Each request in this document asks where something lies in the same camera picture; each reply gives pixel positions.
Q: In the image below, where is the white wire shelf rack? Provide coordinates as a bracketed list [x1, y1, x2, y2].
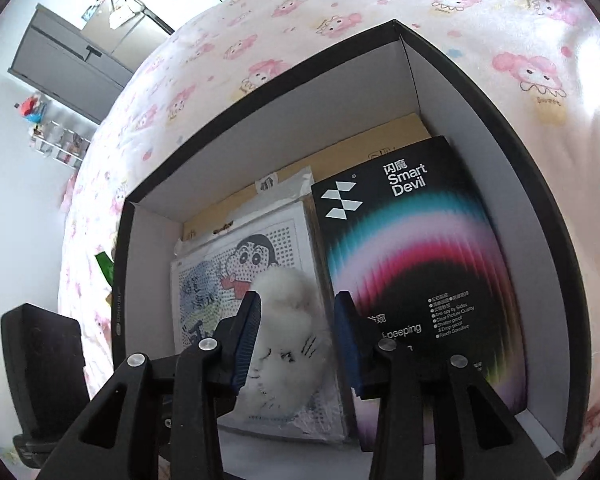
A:
[14, 92, 91, 170]

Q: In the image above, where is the black Smart Devil box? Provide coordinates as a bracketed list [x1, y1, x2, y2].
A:
[310, 134, 529, 453]

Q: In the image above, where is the yellow screen protector box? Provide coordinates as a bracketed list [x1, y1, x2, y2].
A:
[183, 114, 430, 242]

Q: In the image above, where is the black cardboard storage box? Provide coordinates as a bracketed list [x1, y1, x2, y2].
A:
[112, 21, 591, 472]

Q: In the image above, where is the cartoon bead art kit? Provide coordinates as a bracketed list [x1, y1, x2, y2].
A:
[171, 167, 349, 442]

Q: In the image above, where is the pink cartoon print bedsheet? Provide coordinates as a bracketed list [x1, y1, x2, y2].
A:
[58, 0, 600, 470]

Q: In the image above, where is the green yellow corn snack bag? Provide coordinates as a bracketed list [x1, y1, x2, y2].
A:
[95, 252, 114, 287]

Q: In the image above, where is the white fluffy plush toy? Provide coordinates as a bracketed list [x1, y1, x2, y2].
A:
[238, 266, 330, 419]

